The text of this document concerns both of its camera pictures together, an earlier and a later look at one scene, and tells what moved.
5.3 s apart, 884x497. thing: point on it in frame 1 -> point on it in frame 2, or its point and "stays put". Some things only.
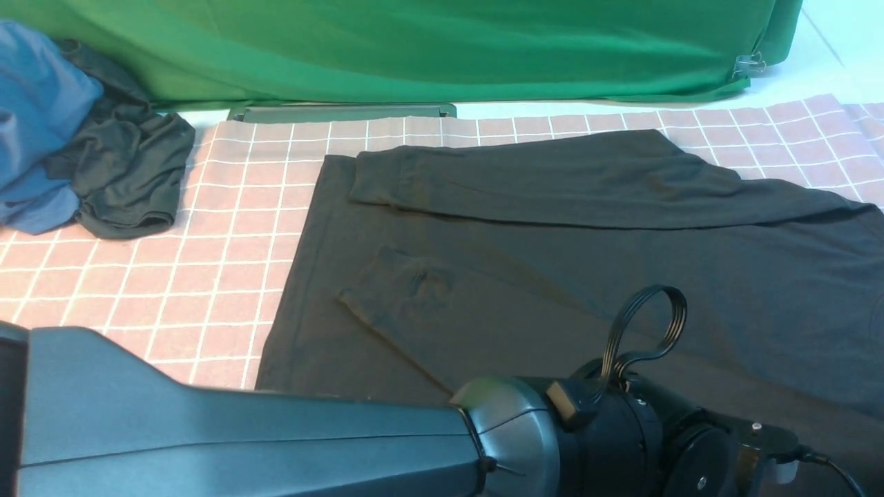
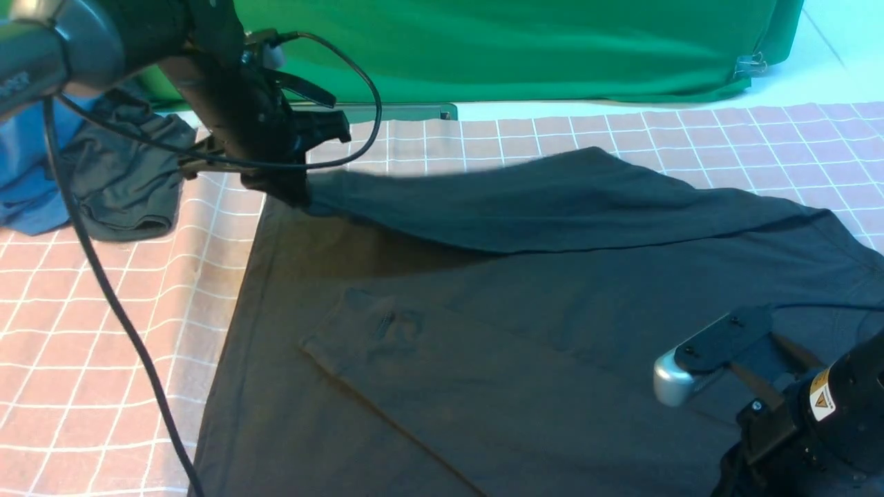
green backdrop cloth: [481, 51] stays put
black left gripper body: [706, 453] -> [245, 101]
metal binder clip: [744, 63] stays put
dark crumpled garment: [126, 163] stays put
